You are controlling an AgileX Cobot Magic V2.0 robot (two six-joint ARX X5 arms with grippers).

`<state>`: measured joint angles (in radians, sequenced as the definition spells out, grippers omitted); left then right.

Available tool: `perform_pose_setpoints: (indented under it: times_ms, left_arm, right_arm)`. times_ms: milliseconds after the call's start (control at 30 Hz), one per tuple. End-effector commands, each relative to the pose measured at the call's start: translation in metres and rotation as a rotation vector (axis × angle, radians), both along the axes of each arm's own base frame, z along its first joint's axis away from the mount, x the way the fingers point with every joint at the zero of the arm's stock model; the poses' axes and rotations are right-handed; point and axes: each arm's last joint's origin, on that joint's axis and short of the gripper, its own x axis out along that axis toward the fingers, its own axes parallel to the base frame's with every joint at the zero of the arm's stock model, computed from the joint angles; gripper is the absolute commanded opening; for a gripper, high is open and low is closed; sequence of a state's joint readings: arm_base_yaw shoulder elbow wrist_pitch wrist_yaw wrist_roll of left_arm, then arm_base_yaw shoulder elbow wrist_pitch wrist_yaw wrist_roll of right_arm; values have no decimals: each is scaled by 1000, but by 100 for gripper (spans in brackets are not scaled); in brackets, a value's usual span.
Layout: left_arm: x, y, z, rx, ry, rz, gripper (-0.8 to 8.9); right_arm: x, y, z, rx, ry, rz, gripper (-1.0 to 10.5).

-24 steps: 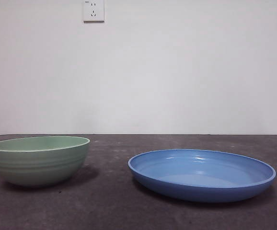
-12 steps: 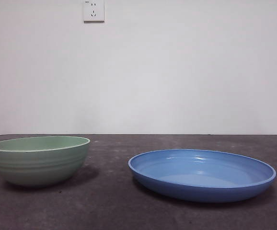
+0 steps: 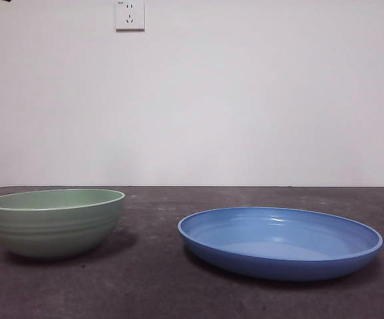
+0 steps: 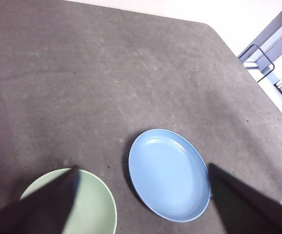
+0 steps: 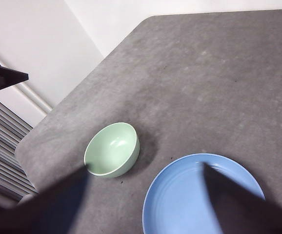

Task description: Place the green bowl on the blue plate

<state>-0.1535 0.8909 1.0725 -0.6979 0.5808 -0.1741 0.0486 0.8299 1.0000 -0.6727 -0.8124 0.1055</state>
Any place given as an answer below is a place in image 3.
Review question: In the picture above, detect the blue round plate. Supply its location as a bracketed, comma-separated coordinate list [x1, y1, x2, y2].
[177, 206, 384, 282]

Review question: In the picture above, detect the green ribbed bowl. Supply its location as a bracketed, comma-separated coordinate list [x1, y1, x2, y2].
[0, 187, 127, 261]

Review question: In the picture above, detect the white wall socket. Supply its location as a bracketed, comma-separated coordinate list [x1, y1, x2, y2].
[115, 0, 146, 33]

